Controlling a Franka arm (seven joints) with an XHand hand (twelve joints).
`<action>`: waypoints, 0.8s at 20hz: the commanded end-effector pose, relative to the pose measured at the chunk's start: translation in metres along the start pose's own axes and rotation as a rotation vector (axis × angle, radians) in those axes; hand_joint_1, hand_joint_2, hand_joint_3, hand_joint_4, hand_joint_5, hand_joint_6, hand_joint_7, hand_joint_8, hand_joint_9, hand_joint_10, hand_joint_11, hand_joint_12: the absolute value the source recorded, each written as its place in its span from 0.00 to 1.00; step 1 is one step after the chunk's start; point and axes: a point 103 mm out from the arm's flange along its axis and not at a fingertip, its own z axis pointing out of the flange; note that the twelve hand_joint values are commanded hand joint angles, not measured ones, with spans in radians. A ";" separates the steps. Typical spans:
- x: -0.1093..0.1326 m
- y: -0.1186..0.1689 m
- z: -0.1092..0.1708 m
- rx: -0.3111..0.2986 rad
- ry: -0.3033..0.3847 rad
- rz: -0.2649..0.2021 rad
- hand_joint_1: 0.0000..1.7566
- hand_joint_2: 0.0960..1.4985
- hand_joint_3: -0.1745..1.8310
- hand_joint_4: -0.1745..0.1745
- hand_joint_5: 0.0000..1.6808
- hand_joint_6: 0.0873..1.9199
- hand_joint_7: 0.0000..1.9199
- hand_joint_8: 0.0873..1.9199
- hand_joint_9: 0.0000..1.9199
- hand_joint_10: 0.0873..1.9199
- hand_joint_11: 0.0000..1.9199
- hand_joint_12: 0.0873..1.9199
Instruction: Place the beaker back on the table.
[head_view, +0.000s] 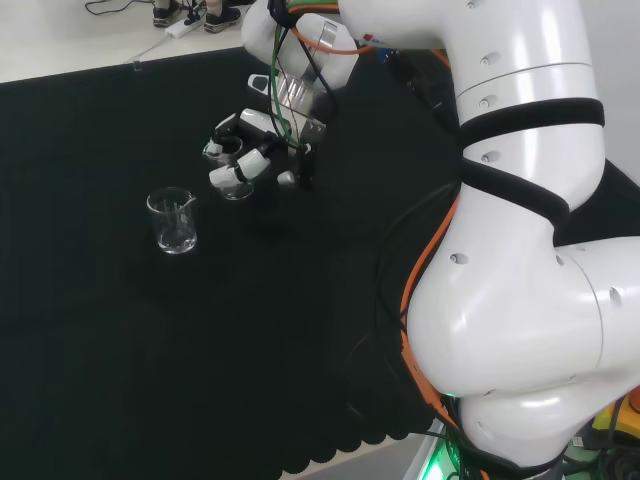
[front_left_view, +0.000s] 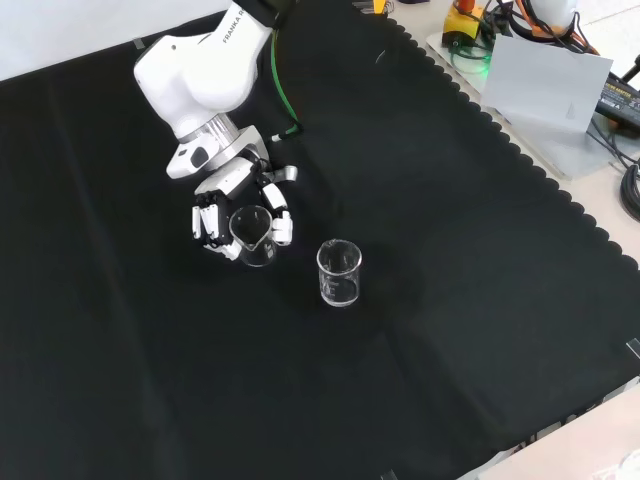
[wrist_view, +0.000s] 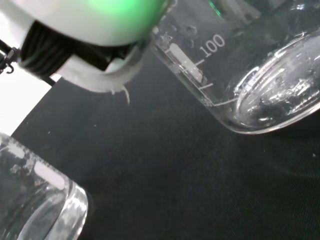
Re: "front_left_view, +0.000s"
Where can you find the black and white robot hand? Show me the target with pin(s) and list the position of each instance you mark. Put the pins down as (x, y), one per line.
(227, 180)

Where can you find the small clear glass beaker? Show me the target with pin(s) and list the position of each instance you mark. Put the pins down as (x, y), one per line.
(257, 252)

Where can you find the clear glass beaker with markings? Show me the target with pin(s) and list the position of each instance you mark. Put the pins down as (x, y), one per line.
(340, 285)

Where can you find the grey tape strip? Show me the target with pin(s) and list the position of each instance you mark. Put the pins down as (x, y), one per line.
(138, 44)
(633, 347)

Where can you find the black bench cloth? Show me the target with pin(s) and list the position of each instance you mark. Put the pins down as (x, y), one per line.
(200, 375)

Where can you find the hex key set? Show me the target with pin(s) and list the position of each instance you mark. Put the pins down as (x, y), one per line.
(377, 5)

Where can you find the yellow stop button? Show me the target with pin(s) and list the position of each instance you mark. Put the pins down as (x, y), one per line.
(462, 22)

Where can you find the pale board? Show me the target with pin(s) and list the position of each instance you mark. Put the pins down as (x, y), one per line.
(545, 85)

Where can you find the black power adapter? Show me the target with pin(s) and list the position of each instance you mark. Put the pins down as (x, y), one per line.
(620, 97)

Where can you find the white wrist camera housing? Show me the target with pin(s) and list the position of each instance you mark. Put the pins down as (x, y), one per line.
(187, 160)

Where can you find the grey metal base plate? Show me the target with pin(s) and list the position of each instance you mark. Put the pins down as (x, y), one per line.
(565, 150)

